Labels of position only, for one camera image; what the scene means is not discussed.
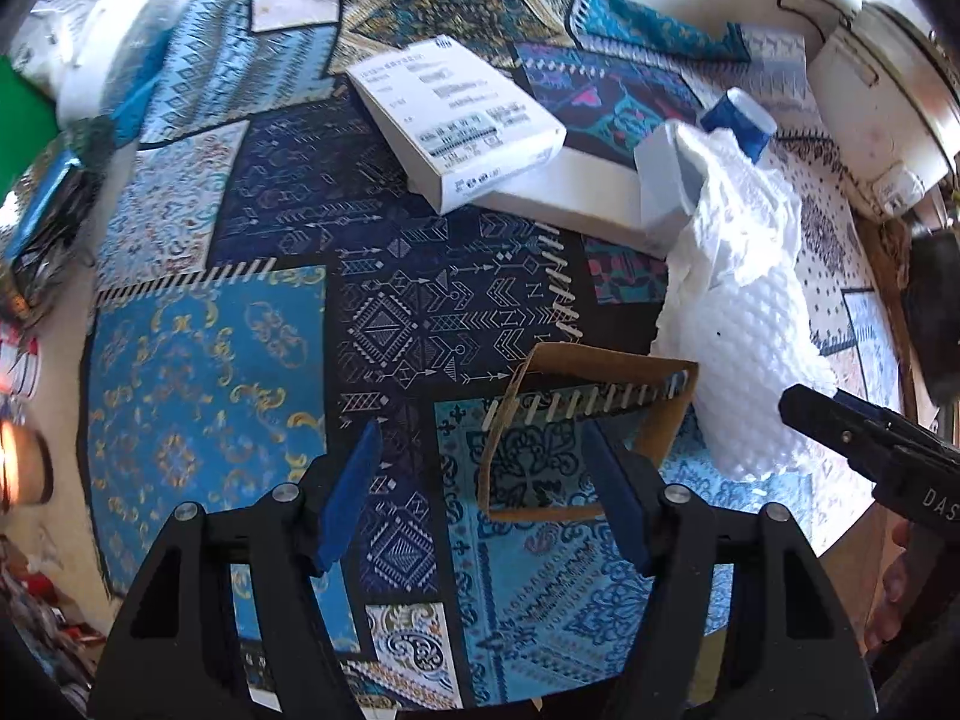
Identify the black cable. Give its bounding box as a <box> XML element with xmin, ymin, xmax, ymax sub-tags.
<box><xmin>776</xmin><ymin>0</ymin><xmax>848</xmax><ymax>25</ymax></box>

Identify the large flat white box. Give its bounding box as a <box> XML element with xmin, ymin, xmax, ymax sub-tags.
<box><xmin>480</xmin><ymin>146</ymin><xmax>676</xmax><ymax>260</ymax></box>

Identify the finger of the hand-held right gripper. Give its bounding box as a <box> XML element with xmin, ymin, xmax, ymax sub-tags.
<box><xmin>778</xmin><ymin>384</ymin><xmax>902</xmax><ymax>478</ymax></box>

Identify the white labelled cardboard box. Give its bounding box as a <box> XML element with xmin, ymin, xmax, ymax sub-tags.
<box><xmin>345</xmin><ymin>36</ymin><xmax>567</xmax><ymax>216</ymax></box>

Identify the small pale carton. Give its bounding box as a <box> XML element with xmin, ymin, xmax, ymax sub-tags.
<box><xmin>634</xmin><ymin>120</ymin><xmax>721</xmax><ymax>237</ymax></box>

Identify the candle jar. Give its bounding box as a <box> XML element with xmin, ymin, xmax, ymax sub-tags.
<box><xmin>0</xmin><ymin>420</ymin><xmax>53</xmax><ymax>511</ymax></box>

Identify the brown cardboard sleeve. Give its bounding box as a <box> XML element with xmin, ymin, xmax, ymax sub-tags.
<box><xmin>477</xmin><ymin>343</ymin><xmax>700</xmax><ymax>522</ymax></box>

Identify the blue foil packet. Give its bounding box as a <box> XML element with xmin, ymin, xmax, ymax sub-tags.
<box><xmin>4</xmin><ymin>150</ymin><xmax>83</xmax><ymax>263</ymax></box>

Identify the green box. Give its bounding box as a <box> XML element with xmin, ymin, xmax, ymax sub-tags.
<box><xmin>0</xmin><ymin>52</ymin><xmax>61</xmax><ymax>200</ymax></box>

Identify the white rice cooker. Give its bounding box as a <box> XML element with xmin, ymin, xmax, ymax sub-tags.
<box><xmin>806</xmin><ymin>0</ymin><xmax>960</xmax><ymax>222</ymax></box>

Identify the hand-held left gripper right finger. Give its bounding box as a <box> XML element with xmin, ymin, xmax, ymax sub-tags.
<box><xmin>581</xmin><ymin>420</ymin><xmax>878</xmax><ymax>720</ymax></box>

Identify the white paper towel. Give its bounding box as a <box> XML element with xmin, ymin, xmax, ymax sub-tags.
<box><xmin>649</xmin><ymin>124</ymin><xmax>841</xmax><ymax>481</ymax></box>

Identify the person's right hand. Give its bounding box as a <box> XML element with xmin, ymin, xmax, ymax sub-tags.
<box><xmin>862</xmin><ymin>519</ymin><xmax>929</xmax><ymax>653</ymax></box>

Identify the white round perforated appliance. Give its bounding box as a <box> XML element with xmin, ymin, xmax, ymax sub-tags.
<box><xmin>56</xmin><ymin>0</ymin><xmax>196</xmax><ymax>128</ymax></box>

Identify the patterned blue patchwork tablecloth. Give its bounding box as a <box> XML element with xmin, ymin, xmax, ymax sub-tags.
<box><xmin>79</xmin><ymin>0</ymin><xmax>912</xmax><ymax>713</ymax></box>

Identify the blue and white cup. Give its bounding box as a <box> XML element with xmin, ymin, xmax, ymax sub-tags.
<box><xmin>700</xmin><ymin>88</ymin><xmax>777</xmax><ymax>164</ymax></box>

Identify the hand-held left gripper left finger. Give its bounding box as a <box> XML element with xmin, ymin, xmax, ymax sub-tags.
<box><xmin>88</xmin><ymin>420</ymin><xmax>383</xmax><ymax>720</ymax></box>

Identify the white paper sheet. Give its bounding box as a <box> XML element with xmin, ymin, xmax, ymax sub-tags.
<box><xmin>251</xmin><ymin>0</ymin><xmax>342</xmax><ymax>35</ymax></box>

